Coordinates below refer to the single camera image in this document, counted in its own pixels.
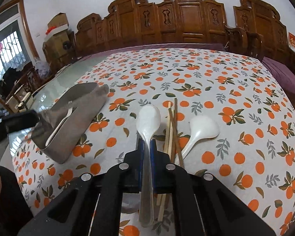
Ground light wooden chopstick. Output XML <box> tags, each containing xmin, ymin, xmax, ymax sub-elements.
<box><xmin>162</xmin><ymin>107</ymin><xmax>174</xmax><ymax>208</ymax></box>
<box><xmin>158</xmin><ymin>101</ymin><xmax>171</xmax><ymax>222</ymax></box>

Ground dark brown chopstick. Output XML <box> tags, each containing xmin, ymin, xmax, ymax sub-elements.
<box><xmin>174</xmin><ymin>98</ymin><xmax>184</xmax><ymax>168</ymax></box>
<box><xmin>168</xmin><ymin>108</ymin><xmax>181</xmax><ymax>164</ymax></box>

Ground matte steel spoon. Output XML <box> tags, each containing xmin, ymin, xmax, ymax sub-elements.
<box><xmin>136</xmin><ymin>105</ymin><xmax>161</xmax><ymax>227</ymax></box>

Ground white ceramic spoon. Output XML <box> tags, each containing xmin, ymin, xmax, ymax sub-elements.
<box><xmin>181</xmin><ymin>115</ymin><xmax>220</xmax><ymax>160</ymax></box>

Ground white plastic fork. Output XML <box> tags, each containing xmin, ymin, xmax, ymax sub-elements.
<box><xmin>45</xmin><ymin>107</ymin><xmax>73</xmax><ymax>147</ymax></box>

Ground small wooden chair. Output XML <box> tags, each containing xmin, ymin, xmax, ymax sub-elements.
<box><xmin>0</xmin><ymin>62</ymin><xmax>42</xmax><ymax>113</ymax></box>

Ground grey metal tray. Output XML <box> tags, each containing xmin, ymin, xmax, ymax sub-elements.
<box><xmin>31</xmin><ymin>83</ymin><xmax>109</xmax><ymax>164</ymax></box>

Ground barred window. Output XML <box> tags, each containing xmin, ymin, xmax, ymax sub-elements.
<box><xmin>0</xmin><ymin>20</ymin><xmax>31</xmax><ymax>81</ymax></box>

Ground stacked cardboard boxes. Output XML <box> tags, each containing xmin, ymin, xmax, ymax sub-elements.
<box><xmin>42</xmin><ymin>12</ymin><xmax>76</xmax><ymax>74</ymax></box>

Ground orange print tablecloth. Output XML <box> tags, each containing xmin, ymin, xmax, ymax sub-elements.
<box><xmin>13</xmin><ymin>48</ymin><xmax>295</xmax><ymax>235</ymax></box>

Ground carved wooden bench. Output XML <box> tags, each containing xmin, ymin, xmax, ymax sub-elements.
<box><xmin>74</xmin><ymin>0</ymin><xmax>248</xmax><ymax>54</ymax></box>

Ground purple seat cushion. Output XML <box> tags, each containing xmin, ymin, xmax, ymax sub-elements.
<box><xmin>262</xmin><ymin>56</ymin><xmax>295</xmax><ymax>109</ymax></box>

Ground carved wooden armchair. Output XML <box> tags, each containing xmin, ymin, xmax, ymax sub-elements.
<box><xmin>233</xmin><ymin>0</ymin><xmax>295</xmax><ymax>65</ymax></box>

